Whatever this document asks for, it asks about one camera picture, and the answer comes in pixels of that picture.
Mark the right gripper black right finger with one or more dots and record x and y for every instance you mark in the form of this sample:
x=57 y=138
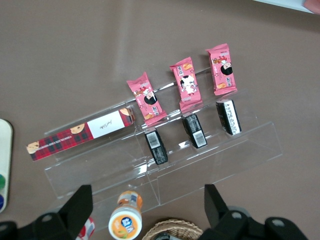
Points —
x=225 y=225

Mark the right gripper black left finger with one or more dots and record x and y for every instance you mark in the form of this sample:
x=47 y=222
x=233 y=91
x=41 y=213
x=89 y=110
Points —
x=65 y=220

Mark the oval wicker tray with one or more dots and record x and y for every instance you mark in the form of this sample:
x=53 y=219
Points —
x=175 y=226

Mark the beige serving tray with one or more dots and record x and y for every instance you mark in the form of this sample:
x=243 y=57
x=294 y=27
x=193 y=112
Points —
x=5 y=150

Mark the red lid yogurt cup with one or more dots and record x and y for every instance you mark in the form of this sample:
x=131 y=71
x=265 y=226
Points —
x=88 y=228

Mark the orange lid yogurt cup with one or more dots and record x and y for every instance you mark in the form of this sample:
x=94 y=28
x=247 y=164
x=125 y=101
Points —
x=126 y=220

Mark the blue lid yogurt cup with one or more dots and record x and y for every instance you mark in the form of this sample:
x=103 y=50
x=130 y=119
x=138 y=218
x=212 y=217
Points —
x=1 y=202

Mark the clear acrylic stepped shelf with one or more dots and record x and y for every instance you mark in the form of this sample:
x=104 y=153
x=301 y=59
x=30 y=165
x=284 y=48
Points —
x=212 y=160

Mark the green lid yogurt cup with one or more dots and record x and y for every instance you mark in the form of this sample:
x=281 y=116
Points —
x=2 y=182

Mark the red plaid cookie box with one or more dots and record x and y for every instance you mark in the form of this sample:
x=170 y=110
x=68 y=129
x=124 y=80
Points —
x=75 y=140

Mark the small black carton box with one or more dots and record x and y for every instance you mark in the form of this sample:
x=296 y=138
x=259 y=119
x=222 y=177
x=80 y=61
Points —
x=230 y=117
x=156 y=146
x=195 y=131

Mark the pink cartoon snack packet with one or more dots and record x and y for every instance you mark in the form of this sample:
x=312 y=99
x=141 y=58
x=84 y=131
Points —
x=187 y=85
x=223 y=70
x=147 y=100

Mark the brown table cover sheet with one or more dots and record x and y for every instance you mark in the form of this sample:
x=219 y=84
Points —
x=75 y=50

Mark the pink plastic object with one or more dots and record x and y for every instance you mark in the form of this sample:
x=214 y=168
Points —
x=313 y=5

